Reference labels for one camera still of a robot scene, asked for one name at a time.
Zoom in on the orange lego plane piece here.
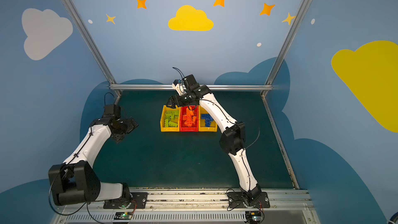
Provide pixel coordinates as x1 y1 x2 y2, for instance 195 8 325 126
182 108 197 128

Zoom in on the large blue lego brick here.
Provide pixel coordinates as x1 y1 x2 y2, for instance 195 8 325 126
201 114 213 122

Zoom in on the green long lego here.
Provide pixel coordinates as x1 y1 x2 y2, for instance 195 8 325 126
169 118 178 128

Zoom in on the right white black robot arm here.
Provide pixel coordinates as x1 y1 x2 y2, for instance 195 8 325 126
167 80 262 207

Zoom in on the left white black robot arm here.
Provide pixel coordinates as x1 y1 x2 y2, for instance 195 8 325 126
48 117 138 208

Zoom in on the right yellow bin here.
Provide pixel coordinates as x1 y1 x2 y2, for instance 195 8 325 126
199 106 218 132

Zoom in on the yellow bin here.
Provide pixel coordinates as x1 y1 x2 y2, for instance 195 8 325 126
160 105 180 132
199 106 218 132

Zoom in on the red middle bin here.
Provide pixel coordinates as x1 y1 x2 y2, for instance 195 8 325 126
179 106 199 132

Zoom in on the left yellow bin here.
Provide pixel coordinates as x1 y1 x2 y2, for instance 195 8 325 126
160 105 180 132

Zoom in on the left controller board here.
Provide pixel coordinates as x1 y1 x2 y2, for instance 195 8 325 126
114 212 133 221

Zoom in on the controller board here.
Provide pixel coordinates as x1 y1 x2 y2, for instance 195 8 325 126
245 211 263 224
114 212 133 221

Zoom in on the right controller board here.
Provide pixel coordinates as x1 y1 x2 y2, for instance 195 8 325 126
245 211 263 224

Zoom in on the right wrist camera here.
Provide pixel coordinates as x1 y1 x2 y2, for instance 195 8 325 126
172 74 200 95

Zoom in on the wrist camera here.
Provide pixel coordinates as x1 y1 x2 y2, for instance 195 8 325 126
172 74 200 95
103 104 121 119

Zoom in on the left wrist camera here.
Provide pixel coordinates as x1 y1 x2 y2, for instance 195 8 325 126
103 104 121 119

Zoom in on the horizontal aluminium frame bar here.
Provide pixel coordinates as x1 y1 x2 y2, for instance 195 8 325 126
109 84 273 91

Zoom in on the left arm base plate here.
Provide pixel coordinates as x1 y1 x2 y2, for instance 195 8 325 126
103 192 148 210

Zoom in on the right aluminium frame post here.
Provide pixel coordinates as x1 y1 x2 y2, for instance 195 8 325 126
261 0 313 100

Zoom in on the aluminium frame post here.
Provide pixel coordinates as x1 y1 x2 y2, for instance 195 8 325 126
261 0 313 100
61 0 117 85

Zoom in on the front aluminium rail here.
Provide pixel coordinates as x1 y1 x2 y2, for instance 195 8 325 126
51 188 320 224

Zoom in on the left aluminium frame post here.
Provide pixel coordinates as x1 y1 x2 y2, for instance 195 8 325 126
61 0 117 85

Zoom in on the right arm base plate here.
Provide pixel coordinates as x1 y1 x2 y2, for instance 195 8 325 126
226 191 270 211

